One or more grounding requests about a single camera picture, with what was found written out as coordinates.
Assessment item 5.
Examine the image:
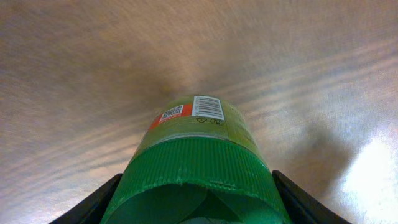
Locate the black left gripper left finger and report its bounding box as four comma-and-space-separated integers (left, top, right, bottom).
50, 174, 123, 224

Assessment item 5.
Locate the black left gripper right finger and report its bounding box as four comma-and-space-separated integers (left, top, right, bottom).
272, 170, 350, 224

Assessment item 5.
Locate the green lid spice jar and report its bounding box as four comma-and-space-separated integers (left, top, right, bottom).
101, 95, 290, 223

